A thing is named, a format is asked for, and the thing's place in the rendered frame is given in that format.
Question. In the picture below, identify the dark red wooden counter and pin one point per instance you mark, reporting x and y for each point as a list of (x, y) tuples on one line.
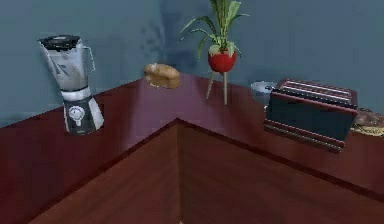
[(186, 166)]

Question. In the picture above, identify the house plant in red pot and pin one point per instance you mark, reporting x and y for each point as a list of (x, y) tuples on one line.
[(221, 50)]

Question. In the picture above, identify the white blender with black lid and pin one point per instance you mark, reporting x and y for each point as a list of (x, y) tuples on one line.
[(75, 86)]

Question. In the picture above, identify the brown food on yellow plate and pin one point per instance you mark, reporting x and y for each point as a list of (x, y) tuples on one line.
[(368, 121)]

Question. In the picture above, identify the dark red and black toaster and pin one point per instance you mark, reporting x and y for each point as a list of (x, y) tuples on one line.
[(308, 113)]

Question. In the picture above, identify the brown bread loaf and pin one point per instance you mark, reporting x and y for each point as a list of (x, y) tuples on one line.
[(162, 75)]

